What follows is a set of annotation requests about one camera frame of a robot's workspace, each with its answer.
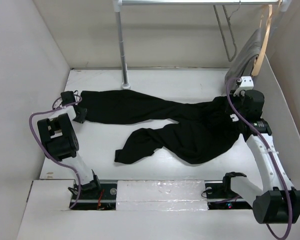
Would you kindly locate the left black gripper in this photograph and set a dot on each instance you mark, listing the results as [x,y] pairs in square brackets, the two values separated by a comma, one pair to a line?
[83,114]

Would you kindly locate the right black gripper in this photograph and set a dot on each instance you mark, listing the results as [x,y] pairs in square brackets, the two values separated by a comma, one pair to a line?
[228,103]

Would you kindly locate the black trousers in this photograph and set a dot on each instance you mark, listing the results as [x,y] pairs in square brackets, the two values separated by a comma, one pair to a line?
[200,132]

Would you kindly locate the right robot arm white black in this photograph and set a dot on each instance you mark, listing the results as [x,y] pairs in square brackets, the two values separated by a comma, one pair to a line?
[277,201]

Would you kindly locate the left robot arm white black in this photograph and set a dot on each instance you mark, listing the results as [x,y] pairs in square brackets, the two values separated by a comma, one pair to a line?
[58,137]

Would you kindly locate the wooden hanger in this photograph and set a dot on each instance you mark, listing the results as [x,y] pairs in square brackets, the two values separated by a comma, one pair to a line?
[259,60]

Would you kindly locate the grey hanging garment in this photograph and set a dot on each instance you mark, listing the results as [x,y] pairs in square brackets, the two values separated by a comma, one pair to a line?
[244,62]

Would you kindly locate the silver clothes rack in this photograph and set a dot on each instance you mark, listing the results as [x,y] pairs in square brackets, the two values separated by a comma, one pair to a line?
[279,8]

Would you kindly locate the grey wire hanger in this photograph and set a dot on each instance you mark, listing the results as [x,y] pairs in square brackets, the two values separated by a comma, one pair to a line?
[223,19]

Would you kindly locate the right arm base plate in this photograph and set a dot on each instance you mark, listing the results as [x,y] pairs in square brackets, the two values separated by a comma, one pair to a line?
[220,199]

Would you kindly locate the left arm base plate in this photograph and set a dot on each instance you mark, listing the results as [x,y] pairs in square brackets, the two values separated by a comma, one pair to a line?
[105,200]

